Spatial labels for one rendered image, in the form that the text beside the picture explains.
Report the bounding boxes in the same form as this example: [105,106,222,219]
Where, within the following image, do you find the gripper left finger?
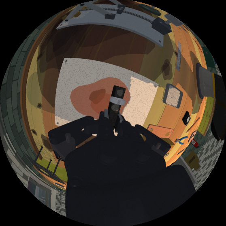
[48,109,114,162]

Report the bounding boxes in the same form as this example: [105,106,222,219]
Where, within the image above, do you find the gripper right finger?
[116,114,171,156]

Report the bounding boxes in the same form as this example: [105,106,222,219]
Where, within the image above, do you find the grey speckled soldering board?
[54,58,159,127]

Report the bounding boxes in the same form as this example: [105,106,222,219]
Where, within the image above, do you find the thin wooden stick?
[186,117,200,132]

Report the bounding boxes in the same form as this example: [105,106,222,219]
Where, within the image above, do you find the orange flat plate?
[146,124,175,140]

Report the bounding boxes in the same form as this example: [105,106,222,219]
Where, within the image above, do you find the cream speckled tile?
[122,76,158,123]

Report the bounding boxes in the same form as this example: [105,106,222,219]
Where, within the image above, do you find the small black cube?
[181,111,191,126]

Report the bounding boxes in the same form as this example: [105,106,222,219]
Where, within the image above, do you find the grey framed beige tray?
[163,83,183,109]

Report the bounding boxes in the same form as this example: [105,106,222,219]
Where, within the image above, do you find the brown cardboard box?
[185,151,200,171]

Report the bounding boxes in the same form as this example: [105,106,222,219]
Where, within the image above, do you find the black perforated mesh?
[22,150,66,185]

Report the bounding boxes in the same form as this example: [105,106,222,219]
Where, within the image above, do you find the yellow green mat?
[200,96,216,137]

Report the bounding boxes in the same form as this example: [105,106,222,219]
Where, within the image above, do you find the steel ruler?
[176,41,182,72]

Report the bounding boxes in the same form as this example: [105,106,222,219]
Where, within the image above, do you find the grey cabinet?
[26,176,52,207]

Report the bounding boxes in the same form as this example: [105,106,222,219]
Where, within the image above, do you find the dark green board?
[202,47,218,73]

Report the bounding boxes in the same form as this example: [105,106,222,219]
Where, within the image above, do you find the large black block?
[151,17,172,35]

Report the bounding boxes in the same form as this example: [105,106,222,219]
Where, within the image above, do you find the grey slanted bar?
[80,2,110,15]

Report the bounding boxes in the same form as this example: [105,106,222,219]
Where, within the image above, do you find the grey rounded slab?
[164,13,184,27]

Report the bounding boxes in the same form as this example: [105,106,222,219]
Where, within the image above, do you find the dark green round disc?
[138,3,161,16]

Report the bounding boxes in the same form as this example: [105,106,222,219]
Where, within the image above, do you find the silver ring blank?
[109,96,126,106]

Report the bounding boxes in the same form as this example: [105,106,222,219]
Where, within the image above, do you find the blue handled pliers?
[174,135,189,144]

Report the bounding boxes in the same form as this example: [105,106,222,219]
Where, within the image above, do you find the grey base plate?
[56,0,168,48]

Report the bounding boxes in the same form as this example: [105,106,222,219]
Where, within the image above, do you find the grey toothed rail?
[78,8,157,23]

